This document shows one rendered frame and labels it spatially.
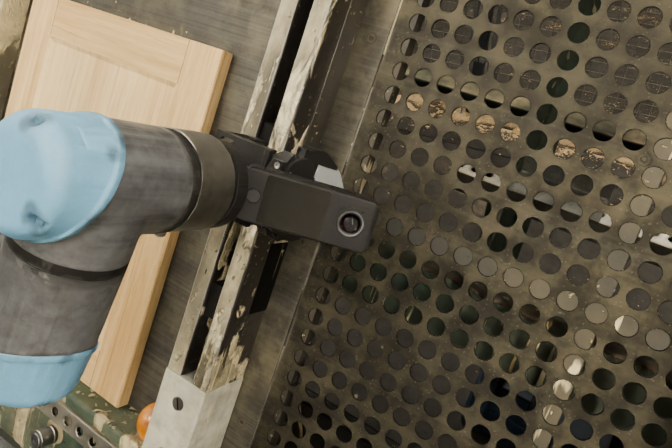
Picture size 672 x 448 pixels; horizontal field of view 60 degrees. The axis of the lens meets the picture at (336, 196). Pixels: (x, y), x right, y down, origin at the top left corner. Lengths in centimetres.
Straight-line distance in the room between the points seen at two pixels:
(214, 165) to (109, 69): 47
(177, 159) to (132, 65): 45
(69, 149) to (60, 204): 3
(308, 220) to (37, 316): 21
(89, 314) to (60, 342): 2
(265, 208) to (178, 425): 33
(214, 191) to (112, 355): 48
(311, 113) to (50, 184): 35
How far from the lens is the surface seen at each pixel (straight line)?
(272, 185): 47
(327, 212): 47
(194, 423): 70
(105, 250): 37
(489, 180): 98
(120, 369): 85
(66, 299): 39
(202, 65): 75
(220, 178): 42
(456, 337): 65
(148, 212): 38
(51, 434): 90
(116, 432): 83
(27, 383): 42
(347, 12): 63
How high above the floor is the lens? 159
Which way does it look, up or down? 39 degrees down
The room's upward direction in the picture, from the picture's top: straight up
